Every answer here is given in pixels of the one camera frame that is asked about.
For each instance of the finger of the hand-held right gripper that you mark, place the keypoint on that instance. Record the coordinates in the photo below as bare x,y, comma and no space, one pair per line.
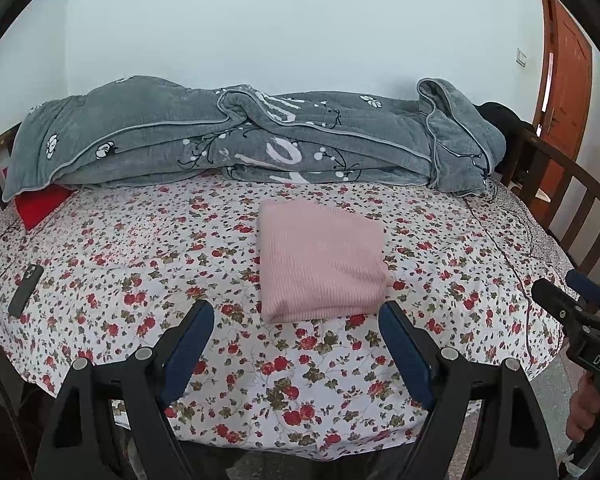
592,290
560,305

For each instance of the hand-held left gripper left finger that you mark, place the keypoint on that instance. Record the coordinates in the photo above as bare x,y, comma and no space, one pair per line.
190,345

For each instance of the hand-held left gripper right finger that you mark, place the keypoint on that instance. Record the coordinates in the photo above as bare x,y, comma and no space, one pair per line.
400,345

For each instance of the pink knit sweater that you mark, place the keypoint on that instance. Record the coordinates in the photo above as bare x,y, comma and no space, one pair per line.
320,260

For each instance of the person's right hand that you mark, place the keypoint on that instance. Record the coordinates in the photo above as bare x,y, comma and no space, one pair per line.
580,405

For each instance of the floral bed sheet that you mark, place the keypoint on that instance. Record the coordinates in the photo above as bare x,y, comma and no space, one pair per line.
155,260

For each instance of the wooden bed footboard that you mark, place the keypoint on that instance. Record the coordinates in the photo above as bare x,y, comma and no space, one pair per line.
575,195

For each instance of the black phone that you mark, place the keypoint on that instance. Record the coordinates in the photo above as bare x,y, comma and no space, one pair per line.
26,290

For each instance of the black cloth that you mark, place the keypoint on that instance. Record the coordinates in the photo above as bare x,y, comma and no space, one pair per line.
500,120

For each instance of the red pillow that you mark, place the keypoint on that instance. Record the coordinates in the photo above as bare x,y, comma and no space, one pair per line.
40,205

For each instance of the grey floral quilt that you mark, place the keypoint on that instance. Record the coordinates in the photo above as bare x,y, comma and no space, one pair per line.
230,135

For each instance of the orange wooden door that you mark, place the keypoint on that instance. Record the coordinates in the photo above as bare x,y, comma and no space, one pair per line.
567,75

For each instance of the white wall switch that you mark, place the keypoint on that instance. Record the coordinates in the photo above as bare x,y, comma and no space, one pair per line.
521,57

